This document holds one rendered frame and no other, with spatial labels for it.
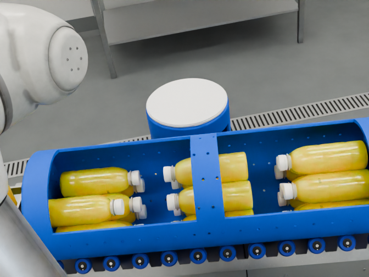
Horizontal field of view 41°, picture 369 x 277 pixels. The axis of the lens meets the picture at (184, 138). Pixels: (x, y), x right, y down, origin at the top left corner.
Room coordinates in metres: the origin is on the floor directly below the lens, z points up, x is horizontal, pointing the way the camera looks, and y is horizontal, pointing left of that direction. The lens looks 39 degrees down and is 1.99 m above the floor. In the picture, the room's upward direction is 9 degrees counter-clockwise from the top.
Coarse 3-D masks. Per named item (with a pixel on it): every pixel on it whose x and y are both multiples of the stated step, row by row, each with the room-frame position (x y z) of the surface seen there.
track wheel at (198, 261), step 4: (192, 248) 0.81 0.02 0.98; (196, 248) 0.81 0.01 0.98; (200, 248) 0.81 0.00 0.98; (192, 252) 0.80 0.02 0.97; (196, 252) 0.80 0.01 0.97; (200, 252) 0.80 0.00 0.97; (204, 252) 0.80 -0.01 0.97; (192, 256) 0.80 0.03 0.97; (196, 256) 0.80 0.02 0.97; (200, 256) 0.80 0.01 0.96; (204, 256) 0.79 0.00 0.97; (192, 260) 0.79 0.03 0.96; (196, 260) 0.79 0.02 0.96; (200, 260) 0.79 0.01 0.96; (204, 260) 0.79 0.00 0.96
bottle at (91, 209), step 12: (48, 204) 0.88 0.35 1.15; (60, 204) 0.87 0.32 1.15; (72, 204) 0.87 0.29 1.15; (84, 204) 0.86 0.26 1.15; (96, 204) 0.86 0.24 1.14; (108, 204) 0.86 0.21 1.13; (60, 216) 0.85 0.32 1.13; (72, 216) 0.85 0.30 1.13; (84, 216) 0.84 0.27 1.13; (96, 216) 0.84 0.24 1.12; (108, 216) 0.85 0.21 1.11
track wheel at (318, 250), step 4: (308, 240) 0.79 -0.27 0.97; (312, 240) 0.78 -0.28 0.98; (316, 240) 0.78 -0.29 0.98; (320, 240) 0.78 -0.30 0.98; (324, 240) 0.78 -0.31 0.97; (308, 244) 0.78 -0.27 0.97; (312, 244) 0.78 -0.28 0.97; (316, 244) 0.77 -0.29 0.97; (320, 244) 0.77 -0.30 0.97; (324, 244) 0.77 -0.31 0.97; (308, 248) 0.77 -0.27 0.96; (312, 248) 0.77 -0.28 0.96; (316, 248) 0.77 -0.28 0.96; (320, 248) 0.77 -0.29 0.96; (324, 248) 0.77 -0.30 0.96; (312, 252) 0.76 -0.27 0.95; (316, 252) 0.76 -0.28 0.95; (320, 252) 0.76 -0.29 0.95
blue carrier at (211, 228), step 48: (144, 144) 1.02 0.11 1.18; (192, 144) 0.92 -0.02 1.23; (240, 144) 1.02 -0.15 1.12; (288, 144) 1.02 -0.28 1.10; (48, 192) 0.97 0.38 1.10; (144, 192) 1.02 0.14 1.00; (48, 240) 0.79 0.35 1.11; (96, 240) 0.78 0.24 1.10; (144, 240) 0.77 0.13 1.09; (192, 240) 0.77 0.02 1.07; (240, 240) 0.76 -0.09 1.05
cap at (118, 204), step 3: (114, 201) 0.87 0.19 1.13; (117, 201) 0.87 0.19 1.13; (120, 201) 0.87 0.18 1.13; (123, 201) 0.88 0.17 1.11; (114, 204) 0.86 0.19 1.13; (117, 204) 0.86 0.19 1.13; (120, 204) 0.86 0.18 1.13; (123, 204) 0.88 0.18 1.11; (114, 207) 0.86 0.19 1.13; (117, 207) 0.85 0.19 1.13; (120, 207) 0.85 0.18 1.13; (123, 207) 0.87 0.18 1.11; (117, 210) 0.85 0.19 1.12; (120, 210) 0.85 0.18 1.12; (123, 210) 0.86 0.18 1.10; (117, 213) 0.85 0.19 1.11; (120, 213) 0.85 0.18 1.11; (123, 213) 0.85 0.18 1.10
